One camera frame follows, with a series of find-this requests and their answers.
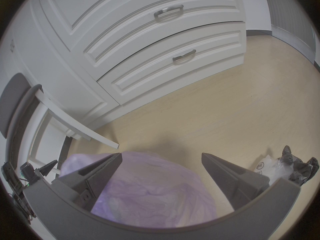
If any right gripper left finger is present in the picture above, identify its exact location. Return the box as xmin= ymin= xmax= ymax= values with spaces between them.
xmin=51 ymin=153 xmax=123 ymax=213

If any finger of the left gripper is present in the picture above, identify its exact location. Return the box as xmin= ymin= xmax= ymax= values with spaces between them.
xmin=39 ymin=160 xmax=59 ymax=177

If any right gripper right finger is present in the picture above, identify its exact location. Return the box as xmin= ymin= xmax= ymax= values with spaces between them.
xmin=201 ymin=153 xmax=270 ymax=212

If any white printed wrapper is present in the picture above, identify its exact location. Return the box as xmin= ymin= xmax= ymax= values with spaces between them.
xmin=251 ymin=154 xmax=283 ymax=187

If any purple plastic bag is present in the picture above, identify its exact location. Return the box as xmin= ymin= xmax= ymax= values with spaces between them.
xmin=61 ymin=151 xmax=218 ymax=228

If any black plastic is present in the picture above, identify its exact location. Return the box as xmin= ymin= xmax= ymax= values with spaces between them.
xmin=280 ymin=145 xmax=320 ymax=187

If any white chair grey seat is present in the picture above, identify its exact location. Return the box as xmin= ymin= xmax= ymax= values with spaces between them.
xmin=0 ymin=73 xmax=120 ymax=184

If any white wardrobe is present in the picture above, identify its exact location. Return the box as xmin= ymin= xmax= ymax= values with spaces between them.
xmin=5 ymin=0 xmax=248 ymax=132

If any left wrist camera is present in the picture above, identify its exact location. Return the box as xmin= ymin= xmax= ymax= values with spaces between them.
xmin=20 ymin=162 xmax=35 ymax=178

